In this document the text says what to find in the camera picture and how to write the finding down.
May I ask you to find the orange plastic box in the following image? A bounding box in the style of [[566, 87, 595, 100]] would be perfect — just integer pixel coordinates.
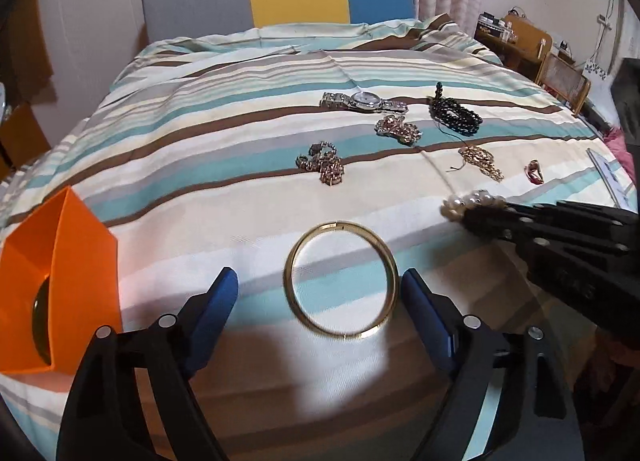
[[0, 187, 121, 376]]

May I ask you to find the white wall cable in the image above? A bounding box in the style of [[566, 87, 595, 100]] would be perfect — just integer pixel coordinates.
[[595, 0, 622, 74]]

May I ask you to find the dark cloth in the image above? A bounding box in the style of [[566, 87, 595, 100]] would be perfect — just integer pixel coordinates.
[[607, 58, 640, 142]]

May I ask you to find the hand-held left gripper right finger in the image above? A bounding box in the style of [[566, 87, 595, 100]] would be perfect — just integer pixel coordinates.
[[400, 268, 586, 461]]

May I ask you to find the wooden wardrobe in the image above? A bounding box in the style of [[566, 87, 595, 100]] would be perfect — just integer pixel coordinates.
[[0, 0, 57, 182]]

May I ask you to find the gold rhinestone bracelet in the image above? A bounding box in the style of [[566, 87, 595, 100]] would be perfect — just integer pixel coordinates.
[[375, 113, 422, 146]]

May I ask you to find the pink cloth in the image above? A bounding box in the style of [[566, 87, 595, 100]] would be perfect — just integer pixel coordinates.
[[602, 128, 640, 166]]

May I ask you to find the gold chain bracelet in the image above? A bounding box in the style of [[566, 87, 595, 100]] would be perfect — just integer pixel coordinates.
[[447, 145, 505, 182]]

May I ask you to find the white booklet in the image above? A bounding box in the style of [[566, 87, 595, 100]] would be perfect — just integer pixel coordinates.
[[587, 148, 635, 209]]

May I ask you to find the silver wrist watch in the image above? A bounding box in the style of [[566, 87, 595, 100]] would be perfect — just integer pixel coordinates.
[[320, 91, 408, 113]]

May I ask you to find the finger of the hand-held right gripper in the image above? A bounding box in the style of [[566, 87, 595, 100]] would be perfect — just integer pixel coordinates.
[[460, 208, 632, 254], [502, 198, 640, 233]]

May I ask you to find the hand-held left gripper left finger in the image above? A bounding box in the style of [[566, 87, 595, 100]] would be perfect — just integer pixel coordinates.
[[57, 267, 240, 461]]

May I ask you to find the bronze chain link bracelet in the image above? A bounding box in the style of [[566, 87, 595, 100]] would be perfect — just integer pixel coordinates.
[[296, 141, 346, 186]]

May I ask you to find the gold bangle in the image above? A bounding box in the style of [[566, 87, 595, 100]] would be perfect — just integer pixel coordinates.
[[283, 222, 401, 340]]

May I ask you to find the rattan back chair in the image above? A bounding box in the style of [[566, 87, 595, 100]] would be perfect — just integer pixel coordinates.
[[537, 52, 592, 114]]

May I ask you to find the black bead bracelet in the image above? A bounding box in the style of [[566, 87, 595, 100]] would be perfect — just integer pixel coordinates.
[[429, 82, 484, 134]]

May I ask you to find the striped bed sheet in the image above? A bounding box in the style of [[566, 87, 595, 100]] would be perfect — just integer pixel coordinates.
[[0, 13, 640, 461]]

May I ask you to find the white pearl bracelet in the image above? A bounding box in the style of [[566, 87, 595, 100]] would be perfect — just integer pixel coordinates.
[[441, 189, 507, 222]]

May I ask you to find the wooden desk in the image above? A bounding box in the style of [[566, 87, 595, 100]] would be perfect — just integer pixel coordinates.
[[475, 11, 553, 86]]

